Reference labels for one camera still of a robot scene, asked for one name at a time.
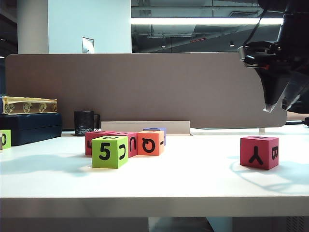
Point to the orange block with Q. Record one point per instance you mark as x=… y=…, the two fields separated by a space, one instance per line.
x=142 y=137

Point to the white divider foot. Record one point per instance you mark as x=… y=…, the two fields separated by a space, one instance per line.
x=262 y=130

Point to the small ceiling spotlight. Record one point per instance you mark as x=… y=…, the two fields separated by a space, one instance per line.
x=231 y=44

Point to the white ceiling light strip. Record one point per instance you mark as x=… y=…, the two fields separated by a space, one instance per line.
x=193 y=21

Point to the black rounded object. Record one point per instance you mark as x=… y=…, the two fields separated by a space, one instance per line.
x=307 y=122

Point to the yellow patterned box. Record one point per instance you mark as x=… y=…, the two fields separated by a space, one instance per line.
x=29 y=101

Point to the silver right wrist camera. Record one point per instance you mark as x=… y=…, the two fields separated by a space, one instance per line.
x=241 y=53

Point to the green block with 5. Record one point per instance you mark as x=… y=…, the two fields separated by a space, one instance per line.
x=106 y=163

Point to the red LED sign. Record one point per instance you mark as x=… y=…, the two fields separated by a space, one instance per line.
x=198 y=40

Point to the green block with O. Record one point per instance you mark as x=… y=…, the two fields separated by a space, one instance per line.
x=7 y=140

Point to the dark blue case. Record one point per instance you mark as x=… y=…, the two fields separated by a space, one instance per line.
x=31 y=128

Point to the red block with C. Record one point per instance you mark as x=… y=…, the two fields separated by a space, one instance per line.
x=88 y=139

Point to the red block with Y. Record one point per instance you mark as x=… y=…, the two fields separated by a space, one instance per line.
x=247 y=147

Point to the brown fabric desk divider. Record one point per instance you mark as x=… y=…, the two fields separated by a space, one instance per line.
x=144 y=89

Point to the person in dark green top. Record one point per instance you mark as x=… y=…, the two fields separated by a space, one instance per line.
x=304 y=108

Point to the black mug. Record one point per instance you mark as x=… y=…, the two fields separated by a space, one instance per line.
x=83 y=120

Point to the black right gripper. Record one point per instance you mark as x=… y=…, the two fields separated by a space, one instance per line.
x=277 y=58

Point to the red block with U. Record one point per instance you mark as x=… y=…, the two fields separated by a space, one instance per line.
x=130 y=153

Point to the purple block with R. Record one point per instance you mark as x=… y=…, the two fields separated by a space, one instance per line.
x=146 y=129

